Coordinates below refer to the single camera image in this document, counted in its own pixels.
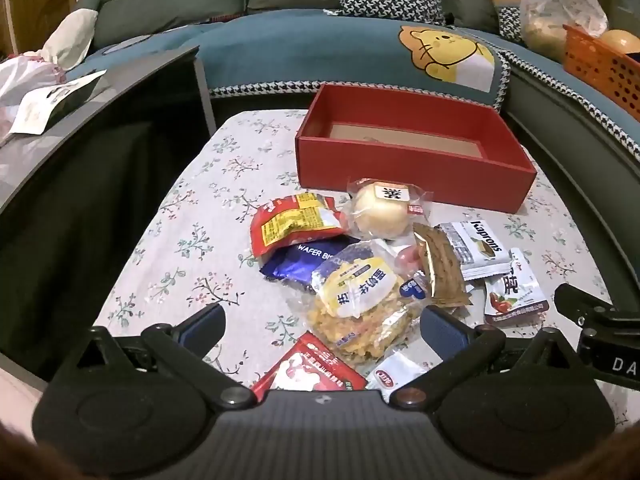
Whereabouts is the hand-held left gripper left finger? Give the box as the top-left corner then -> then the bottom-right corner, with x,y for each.
62,302 -> 253,409

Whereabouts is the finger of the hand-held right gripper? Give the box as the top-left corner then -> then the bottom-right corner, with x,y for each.
554,282 -> 640,330

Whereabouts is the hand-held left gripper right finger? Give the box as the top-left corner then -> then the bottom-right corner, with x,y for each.
389,305 -> 583,411

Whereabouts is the white red fruit packet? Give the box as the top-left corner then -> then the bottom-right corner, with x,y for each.
482,248 -> 551,328

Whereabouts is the pink sausage vacuum packet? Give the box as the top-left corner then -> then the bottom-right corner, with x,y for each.
372,240 -> 426,281

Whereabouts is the white grey cake packet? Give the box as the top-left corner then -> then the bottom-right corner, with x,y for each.
437,220 -> 511,281

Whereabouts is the clear yellow pastry packet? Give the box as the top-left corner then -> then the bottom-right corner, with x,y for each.
287,240 -> 431,368

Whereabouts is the red white snack packet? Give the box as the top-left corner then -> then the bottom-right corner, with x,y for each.
250,332 -> 368,393

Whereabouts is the clear white bun packet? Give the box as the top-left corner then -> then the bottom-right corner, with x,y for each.
346,176 -> 433,241

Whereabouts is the red cardboard box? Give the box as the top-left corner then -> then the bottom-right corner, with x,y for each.
294,84 -> 538,211

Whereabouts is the brown snack packet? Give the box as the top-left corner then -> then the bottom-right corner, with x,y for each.
412,223 -> 473,311

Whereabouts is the small white candy packet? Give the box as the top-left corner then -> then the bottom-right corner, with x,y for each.
364,351 -> 431,403

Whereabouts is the blue wafer biscuit packet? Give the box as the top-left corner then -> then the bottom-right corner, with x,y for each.
260,237 -> 351,293

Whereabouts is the red yellow snack packet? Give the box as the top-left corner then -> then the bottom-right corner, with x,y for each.
249,191 -> 348,259

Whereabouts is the green sofa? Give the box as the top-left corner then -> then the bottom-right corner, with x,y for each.
65,0 -> 640,281

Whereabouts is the orange plastic basket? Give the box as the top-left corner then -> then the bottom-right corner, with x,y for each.
562,24 -> 640,122

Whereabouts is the teal houndstooth-edged sofa cover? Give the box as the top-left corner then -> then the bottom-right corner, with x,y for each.
470,27 -> 640,161

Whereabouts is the yellow round fruit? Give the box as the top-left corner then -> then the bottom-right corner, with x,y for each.
599,30 -> 640,57

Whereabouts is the dark grey side table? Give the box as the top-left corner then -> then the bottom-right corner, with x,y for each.
0,44 -> 217,401

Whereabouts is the white paper sheet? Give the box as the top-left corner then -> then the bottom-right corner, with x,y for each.
9,70 -> 107,135

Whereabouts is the clear plastic bag with food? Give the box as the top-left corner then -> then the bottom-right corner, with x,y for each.
519,0 -> 609,62

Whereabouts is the teal bear print sofa cover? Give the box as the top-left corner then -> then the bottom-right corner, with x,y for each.
65,9 -> 511,111

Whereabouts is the small tan houndstooth pillow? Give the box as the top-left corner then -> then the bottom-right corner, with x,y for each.
487,0 -> 532,42

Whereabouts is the white pink plastic bag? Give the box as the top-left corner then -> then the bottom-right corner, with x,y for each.
0,54 -> 66,147

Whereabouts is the white cloth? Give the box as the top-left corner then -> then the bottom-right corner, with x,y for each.
42,9 -> 98,69

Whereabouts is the wide green back cushion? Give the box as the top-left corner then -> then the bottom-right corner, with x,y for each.
94,0 -> 249,52

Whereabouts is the brown wooden panel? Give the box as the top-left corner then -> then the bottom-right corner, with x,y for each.
0,0 -> 76,56

